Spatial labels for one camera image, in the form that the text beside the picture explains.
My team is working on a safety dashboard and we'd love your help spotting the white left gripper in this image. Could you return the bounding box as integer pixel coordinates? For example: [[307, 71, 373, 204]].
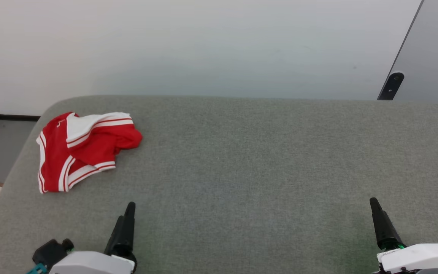
[[50, 202, 138, 274]]

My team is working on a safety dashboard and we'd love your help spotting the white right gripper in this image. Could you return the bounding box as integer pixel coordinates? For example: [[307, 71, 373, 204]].
[[369, 197, 438, 274]]

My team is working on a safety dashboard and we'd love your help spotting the red and white jersey shirt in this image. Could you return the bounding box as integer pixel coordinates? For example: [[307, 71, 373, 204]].
[[36, 111, 143, 194]]

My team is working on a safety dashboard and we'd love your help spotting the dark door bracket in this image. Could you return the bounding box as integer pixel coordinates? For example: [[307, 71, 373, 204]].
[[377, 72, 405, 101]]

